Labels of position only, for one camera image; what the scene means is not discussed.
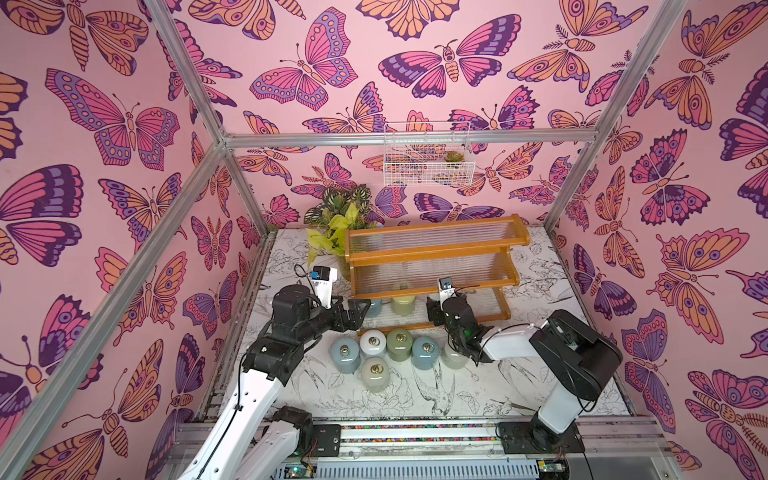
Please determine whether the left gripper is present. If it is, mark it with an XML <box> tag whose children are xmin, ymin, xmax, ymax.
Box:
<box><xmin>294</xmin><ymin>294</ymin><xmax>369</xmax><ymax>347</ymax></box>

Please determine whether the blue tea canister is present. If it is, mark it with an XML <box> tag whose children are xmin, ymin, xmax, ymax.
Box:
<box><xmin>411</xmin><ymin>336</ymin><xmax>440</xmax><ymax>371</ymax></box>

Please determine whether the green tea canister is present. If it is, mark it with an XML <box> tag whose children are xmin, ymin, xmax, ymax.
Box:
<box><xmin>386</xmin><ymin>328</ymin><xmax>414</xmax><ymax>362</ymax></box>

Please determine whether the pale green canister bottom shelf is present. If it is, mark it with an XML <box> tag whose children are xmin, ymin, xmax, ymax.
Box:
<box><xmin>441</xmin><ymin>345</ymin><xmax>469</xmax><ymax>370</ymax></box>

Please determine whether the white tea canister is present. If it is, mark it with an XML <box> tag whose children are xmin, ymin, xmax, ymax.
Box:
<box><xmin>359</xmin><ymin>330</ymin><xmax>387</xmax><ymax>359</ymax></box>

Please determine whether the light blue tall canister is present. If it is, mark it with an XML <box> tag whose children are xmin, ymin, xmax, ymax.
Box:
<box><xmin>329</xmin><ymin>337</ymin><xmax>361</xmax><ymax>375</ymax></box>

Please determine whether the cream tea canister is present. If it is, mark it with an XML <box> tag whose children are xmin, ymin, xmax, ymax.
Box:
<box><xmin>361</xmin><ymin>357</ymin><xmax>391</xmax><ymax>393</ymax></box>

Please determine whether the yellow-green canister bottom shelf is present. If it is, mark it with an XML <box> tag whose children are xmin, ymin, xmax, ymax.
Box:
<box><xmin>390</xmin><ymin>295</ymin><xmax>416</xmax><ymax>317</ymax></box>

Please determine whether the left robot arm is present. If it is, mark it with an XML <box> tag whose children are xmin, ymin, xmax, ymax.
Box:
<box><xmin>180</xmin><ymin>284</ymin><xmax>371</xmax><ymax>479</ymax></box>

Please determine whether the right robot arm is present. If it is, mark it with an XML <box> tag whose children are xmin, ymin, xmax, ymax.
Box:
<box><xmin>426</xmin><ymin>294</ymin><xmax>623</xmax><ymax>436</ymax></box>

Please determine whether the blue canister bottom shelf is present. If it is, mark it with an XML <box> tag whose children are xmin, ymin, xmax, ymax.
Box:
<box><xmin>366</xmin><ymin>299</ymin><xmax>382</xmax><ymax>318</ymax></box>

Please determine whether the wooden three-tier shelf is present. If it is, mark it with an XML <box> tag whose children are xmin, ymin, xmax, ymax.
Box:
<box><xmin>345</xmin><ymin>215</ymin><xmax>531</xmax><ymax>332</ymax></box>

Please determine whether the potted green leafy plant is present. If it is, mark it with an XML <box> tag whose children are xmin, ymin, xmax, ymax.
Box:
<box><xmin>304</xmin><ymin>185</ymin><xmax>376</xmax><ymax>267</ymax></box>

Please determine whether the small succulent in basket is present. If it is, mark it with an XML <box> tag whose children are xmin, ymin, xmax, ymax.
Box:
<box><xmin>444</xmin><ymin>151</ymin><xmax>464</xmax><ymax>164</ymax></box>

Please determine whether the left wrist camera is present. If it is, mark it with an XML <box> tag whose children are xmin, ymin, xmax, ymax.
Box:
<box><xmin>310</xmin><ymin>265</ymin><xmax>338</xmax><ymax>309</ymax></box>

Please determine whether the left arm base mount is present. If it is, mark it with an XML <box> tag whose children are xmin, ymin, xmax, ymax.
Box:
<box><xmin>254</xmin><ymin>421</ymin><xmax>341</xmax><ymax>461</ymax></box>

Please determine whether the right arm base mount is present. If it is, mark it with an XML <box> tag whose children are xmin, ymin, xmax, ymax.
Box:
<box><xmin>496</xmin><ymin>419</ymin><xmax>585</xmax><ymax>455</ymax></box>

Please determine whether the white wire basket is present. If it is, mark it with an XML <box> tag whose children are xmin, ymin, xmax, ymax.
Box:
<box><xmin>381</xmin><ymin>120</ymin><xmax>476</xmax><ymax>188</ymax></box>

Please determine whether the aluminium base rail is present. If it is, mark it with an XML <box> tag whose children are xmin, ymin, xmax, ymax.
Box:
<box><xmin>159</xmin><ymin>416</ymin><xmax>684</xmax><ymax>479</ymax></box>

